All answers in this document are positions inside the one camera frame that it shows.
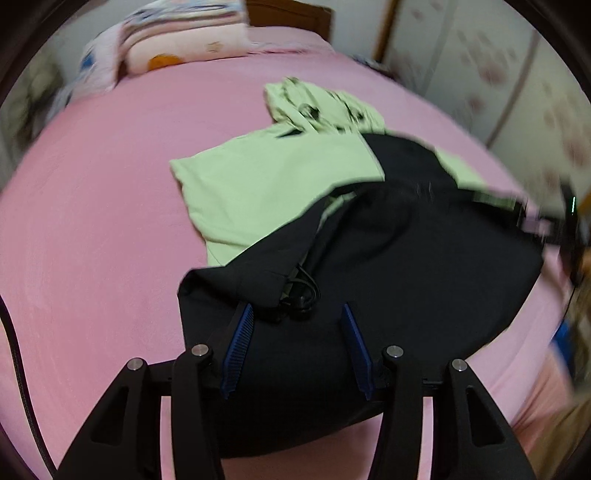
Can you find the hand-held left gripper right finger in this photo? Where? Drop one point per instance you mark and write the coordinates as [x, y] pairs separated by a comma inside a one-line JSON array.
[[358, 353]]

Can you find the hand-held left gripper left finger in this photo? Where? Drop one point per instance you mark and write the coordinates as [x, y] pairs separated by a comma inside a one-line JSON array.
[[238, 344]]

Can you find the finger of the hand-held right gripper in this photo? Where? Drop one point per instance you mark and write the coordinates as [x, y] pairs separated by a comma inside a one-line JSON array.
[[531, 221]]

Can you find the green and black hooded jacket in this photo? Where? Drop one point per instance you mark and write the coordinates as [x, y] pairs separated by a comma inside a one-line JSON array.
[[415, 258]]

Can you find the pile of clothes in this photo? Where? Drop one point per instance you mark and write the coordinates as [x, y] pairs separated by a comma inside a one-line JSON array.
[[563, 346]]

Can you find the pink bed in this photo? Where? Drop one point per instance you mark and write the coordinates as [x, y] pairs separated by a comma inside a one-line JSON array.
[[92, 230]]

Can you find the pink pillow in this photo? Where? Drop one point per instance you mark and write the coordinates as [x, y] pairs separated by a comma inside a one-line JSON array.
[[286, 39]]

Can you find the wooden headboard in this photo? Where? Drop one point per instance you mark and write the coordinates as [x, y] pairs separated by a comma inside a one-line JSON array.
[[295, 14]]

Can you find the white cushion with blue print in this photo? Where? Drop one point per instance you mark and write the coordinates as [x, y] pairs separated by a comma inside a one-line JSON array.
[[101, 60]]

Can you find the beige puffer jacket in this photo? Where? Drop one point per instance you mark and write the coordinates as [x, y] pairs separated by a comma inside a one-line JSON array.
[[27, 106]]

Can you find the floral folded quilt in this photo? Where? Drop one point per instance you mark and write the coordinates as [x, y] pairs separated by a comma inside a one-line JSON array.
[[184, 9]]

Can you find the wooden door frame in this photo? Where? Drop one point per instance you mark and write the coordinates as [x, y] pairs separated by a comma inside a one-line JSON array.
[[387, 27]]

